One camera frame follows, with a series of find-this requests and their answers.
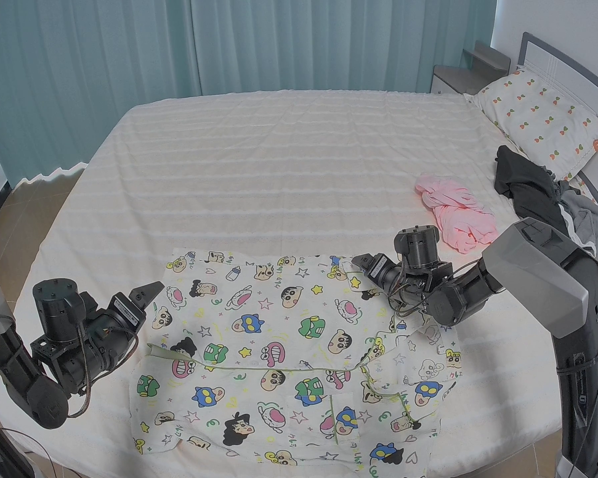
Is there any pile of clothes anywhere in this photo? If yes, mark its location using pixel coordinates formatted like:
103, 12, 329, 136
495, 145, 598, 260

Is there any black cable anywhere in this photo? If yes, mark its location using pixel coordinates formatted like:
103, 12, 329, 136
67, 324, 143, 419

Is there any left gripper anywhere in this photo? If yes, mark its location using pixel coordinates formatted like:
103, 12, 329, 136
64, 281, 163, 385

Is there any white printed pillow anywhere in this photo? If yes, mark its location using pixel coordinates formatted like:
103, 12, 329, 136
463, 68, 598, 180

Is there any bed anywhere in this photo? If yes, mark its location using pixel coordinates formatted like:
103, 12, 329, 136
0, 32, 598, 478

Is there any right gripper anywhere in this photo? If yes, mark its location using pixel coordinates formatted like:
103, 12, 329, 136
351, 252, 407, 298

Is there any grey bedside table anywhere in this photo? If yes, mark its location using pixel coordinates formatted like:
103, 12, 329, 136
433, 40, 511, 94

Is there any white printed pyjama top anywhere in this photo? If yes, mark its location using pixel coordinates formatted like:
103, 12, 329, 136
129, 249, 463, 467

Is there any pink garment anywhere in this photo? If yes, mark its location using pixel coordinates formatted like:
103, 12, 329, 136
415, 173, 498, 255

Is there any blue-green curtain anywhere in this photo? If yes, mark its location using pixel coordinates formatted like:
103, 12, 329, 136
0, 0, 501, 190

